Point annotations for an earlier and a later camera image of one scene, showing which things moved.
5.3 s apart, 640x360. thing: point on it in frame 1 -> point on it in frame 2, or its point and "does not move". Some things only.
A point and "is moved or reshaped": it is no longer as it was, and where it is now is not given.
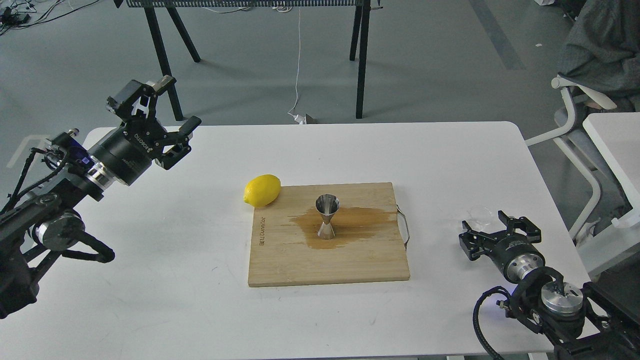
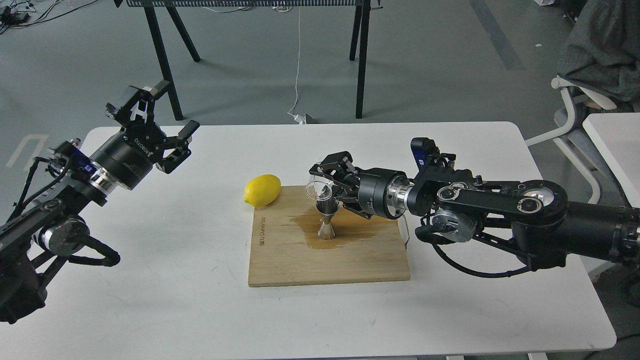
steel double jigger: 327,205 does not move
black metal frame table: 158,11 does not move
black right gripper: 517,257 -> 383,192
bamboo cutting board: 370,231 does not move
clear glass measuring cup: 479,217 is moved or reshaped
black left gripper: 127,154 does not move
